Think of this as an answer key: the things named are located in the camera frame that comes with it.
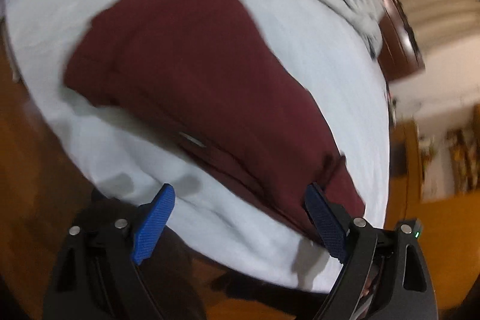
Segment dark wooden headboard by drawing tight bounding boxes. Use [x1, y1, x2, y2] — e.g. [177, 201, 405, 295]
[378, 0, 425, 83]

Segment wooden bed frame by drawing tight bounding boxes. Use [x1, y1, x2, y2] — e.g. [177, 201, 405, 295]
[1, 55, 325, 319]

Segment maroon pants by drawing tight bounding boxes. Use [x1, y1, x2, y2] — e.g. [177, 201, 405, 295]
[62, 0, 367, 245]

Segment wooden wardrobe shelf unit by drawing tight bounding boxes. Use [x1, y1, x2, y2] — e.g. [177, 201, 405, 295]
[385, 104, 479, 312]

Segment white bed sheet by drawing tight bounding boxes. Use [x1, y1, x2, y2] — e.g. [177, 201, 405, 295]
[5, 0, 389, 292]

